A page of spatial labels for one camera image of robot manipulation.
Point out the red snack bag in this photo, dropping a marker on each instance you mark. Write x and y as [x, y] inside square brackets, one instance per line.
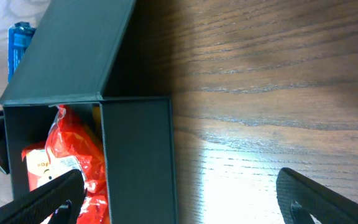
[71, 145]

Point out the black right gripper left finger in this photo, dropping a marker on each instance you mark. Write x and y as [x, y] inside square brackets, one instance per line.
[59, 200]

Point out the blue cookie pack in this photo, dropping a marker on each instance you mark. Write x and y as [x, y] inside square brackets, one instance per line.
[19, 38]

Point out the red Pringles can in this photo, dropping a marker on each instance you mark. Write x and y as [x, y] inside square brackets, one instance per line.
[39, 170]

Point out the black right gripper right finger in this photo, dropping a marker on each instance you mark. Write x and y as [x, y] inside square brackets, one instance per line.
[301, 200]

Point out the dark green open box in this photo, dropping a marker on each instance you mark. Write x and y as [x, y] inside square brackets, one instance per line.
[75, 58]

